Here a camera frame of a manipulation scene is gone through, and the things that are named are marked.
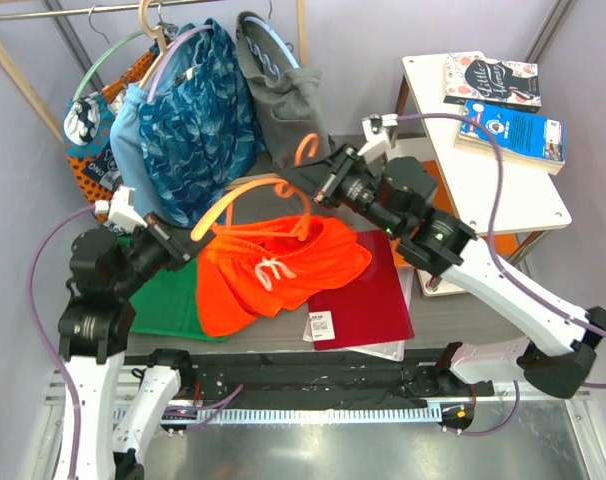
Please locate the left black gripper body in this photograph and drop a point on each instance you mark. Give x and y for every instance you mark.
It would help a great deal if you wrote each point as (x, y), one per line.
(154, 247)

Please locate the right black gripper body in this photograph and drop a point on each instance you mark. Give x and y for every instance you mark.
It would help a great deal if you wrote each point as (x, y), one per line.
(349, 184)

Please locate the orange plastic hanger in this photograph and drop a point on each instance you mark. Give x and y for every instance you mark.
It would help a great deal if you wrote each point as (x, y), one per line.
(256, 196)

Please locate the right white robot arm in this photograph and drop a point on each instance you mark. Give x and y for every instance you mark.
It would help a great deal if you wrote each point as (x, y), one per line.
(557, 348)

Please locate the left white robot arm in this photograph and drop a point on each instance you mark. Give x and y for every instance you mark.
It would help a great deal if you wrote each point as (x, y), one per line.
(93, 338)

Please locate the grey shorts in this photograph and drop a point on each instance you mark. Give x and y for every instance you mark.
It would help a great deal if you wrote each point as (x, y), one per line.
(288, 109)

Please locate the blue patterned shorts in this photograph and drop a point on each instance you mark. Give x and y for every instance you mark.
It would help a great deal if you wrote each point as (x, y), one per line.
(200, 132)

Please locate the light blue shorts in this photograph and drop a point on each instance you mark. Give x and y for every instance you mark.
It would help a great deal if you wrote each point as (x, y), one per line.
(126, 145)

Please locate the orange dotted patterned shorts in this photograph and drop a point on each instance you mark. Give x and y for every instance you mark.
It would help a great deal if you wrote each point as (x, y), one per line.
(86, 134)

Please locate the light blue hanger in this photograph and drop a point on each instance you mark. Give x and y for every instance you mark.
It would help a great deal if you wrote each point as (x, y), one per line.
(272, 53)

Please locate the lilac hanger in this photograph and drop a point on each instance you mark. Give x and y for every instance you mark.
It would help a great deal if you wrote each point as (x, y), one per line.
(173, 55)

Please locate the green hanger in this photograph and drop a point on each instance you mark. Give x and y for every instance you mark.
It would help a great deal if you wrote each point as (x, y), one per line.
(117, 60)

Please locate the beige wooden hanger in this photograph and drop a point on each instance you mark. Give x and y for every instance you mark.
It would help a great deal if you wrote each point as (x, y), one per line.
(162, 34)

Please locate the green plastic tray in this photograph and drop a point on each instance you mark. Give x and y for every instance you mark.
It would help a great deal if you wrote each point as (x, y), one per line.
(166, 306)

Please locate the red folder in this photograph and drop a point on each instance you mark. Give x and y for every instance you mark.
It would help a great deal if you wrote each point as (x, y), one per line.
(368, 300)

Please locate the Little Women book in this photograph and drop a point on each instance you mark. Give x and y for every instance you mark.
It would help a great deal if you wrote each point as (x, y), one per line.
(510, 84)

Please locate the orange board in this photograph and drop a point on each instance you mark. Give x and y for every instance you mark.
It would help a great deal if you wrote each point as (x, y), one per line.
(506, 244)

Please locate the white papers under folder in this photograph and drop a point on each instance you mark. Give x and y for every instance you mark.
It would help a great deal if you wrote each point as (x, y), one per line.
(383, 350)

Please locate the white two-tier shelf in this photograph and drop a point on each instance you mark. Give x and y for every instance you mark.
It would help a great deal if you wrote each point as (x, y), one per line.
(530, 205)

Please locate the blue paperback book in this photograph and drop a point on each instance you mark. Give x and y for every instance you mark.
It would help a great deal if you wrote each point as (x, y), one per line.
(524, 138)

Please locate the wooden clothes rack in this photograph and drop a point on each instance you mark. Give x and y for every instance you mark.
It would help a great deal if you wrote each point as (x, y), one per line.
(53, 10)

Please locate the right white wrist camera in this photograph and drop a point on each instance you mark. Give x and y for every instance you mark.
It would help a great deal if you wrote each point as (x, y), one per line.
(376, 129)

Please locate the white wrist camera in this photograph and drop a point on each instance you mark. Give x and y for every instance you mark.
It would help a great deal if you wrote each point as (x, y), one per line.
(376, 129)
(120, 211)

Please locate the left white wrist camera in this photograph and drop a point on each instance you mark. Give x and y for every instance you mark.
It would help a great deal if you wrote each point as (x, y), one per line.
(120, 211)

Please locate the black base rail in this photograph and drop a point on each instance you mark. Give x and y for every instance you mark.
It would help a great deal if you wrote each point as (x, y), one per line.
(319, 381)

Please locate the white cable duct strip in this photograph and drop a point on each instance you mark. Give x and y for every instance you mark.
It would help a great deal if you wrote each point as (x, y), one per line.
(430, 414)

